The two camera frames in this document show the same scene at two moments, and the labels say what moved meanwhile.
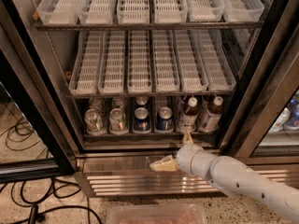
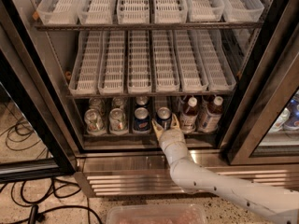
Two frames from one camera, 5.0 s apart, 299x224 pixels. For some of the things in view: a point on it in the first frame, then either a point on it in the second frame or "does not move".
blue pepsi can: [141, 119] does not move
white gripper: [186, 158] -> [171, 137]
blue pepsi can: [142, 102] does not move
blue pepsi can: [164, 120] does not move
